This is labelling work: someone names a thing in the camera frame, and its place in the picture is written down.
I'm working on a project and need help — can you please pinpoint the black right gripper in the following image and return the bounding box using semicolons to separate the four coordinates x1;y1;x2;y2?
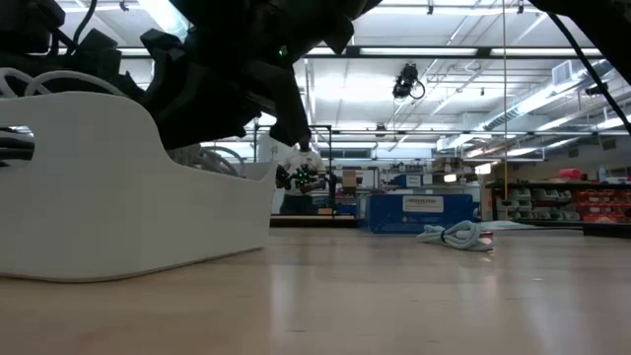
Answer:
139;27;313;152

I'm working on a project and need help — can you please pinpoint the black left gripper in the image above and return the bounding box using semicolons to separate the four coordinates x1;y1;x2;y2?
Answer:
68;27;147;105

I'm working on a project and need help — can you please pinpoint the white USB-C cable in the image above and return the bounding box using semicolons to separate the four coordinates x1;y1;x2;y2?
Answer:
0;67;246;178

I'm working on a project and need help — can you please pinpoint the person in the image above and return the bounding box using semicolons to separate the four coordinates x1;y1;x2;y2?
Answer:
274;139;328;216

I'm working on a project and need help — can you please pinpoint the white plastic bin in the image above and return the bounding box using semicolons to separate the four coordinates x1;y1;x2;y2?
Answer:
0;91;279;284

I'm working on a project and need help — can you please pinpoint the blue box with white label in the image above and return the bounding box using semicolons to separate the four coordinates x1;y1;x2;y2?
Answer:
367;192;475;235

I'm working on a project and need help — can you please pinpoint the shelf with red bins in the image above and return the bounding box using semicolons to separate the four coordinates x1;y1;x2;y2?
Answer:
485;168;631;223

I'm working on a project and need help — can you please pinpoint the ceiling-hung black camera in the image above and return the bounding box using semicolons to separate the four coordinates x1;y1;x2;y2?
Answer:
391;62;426;101

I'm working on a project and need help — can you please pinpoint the light blue USB-C cable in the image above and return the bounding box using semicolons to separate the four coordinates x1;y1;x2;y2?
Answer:
415;219;531;253

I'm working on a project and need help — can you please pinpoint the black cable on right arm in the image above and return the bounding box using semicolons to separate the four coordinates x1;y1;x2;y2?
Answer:
545;11;631;135

